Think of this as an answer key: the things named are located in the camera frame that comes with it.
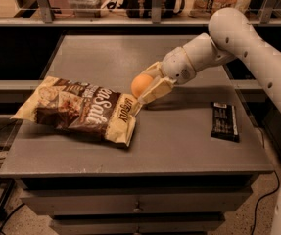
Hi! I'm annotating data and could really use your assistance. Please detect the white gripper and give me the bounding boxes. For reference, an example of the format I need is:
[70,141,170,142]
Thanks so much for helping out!
[135,47,196,107]

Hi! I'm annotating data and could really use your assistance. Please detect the orange fruit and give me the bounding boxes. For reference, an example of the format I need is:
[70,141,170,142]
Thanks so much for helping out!
[131,73,153,98]

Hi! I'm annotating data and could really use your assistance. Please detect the brown chip bag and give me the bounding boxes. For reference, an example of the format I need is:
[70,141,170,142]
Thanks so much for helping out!
[13,76,141,146]

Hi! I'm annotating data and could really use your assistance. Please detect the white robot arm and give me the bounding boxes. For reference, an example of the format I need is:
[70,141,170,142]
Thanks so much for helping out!
[131,8,281,113]

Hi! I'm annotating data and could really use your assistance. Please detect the black bag on shelf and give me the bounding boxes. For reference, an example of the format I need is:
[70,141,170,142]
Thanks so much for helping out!
[120,0,185,18]

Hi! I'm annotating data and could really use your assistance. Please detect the grey drawer cabinet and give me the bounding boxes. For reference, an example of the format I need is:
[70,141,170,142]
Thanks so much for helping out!
[0,33,275,235]

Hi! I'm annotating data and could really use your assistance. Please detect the black snack bar wrapper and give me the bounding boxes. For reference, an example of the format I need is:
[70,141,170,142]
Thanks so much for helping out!
[211,102,240,142]

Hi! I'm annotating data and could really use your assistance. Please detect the metal shelf rail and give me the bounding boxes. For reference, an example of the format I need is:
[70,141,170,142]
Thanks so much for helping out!
[0,0,281,28]

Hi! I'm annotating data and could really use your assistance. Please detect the black floor cable right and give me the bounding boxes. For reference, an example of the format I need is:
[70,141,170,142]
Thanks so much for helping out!
[250,170,281,235]

